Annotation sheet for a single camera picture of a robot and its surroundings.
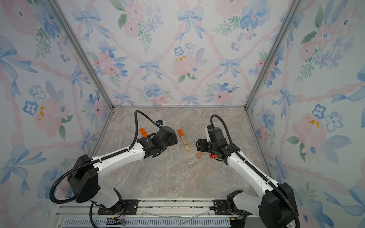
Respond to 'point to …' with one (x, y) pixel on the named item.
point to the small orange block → (143, 132)
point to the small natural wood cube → (187, 148)
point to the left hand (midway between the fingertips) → (174, 136)
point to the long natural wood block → (184, 139)
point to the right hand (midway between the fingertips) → (201, 143)
